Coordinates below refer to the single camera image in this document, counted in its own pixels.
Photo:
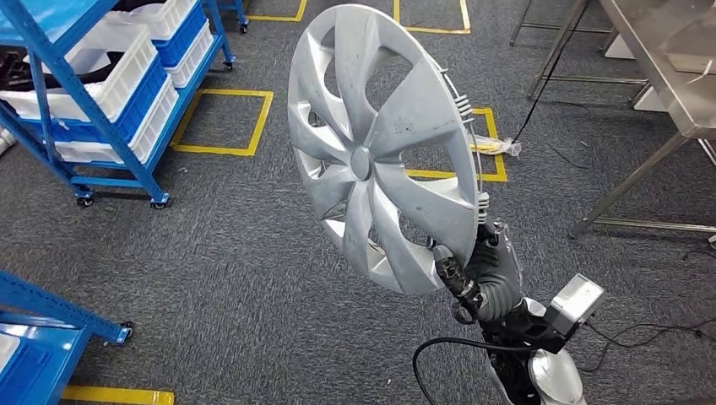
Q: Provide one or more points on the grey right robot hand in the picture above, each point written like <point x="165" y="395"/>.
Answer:
<point x="498" y="257"/>

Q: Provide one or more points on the silver plastic wheel hubcap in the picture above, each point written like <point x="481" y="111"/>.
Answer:
<point x="361" y="162"/>

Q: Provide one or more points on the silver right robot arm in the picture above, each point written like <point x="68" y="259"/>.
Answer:
<point x="556" y="374"/>

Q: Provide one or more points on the blue wheeled shelf rack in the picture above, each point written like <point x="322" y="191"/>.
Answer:
<point x="75" y="84"/>
<point x="56" y="307"/>

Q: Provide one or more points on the black rubber part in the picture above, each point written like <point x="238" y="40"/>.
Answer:
<point x="17" y="70"/>

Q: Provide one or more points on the yellow floor tape square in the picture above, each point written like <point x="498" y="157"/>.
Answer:
<point x="279" y="18"/>
<point x="447" y="174"/>
<point x="436" y="29"/>

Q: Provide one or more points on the clear plastic bag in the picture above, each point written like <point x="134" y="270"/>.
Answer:
<point x="498" y="146"/>

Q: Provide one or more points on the white box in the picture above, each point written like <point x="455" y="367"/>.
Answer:
<point x="618" y="47"/>
<point x="651" y="100"/>

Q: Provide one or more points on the stainless steel table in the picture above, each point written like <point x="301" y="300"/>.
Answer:
<point x="660" y="50"/>

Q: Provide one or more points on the blue plastic bin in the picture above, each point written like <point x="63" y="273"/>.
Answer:
<point x="22" y="380"/>
<point x="140" y="106"/>
<point x="184" y="39"/>

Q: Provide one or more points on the large white plastic bin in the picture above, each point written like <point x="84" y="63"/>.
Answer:
<point x="128" y="72"/>

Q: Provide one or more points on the steel table frame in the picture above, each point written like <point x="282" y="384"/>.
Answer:
<point x="593" y="80"/>

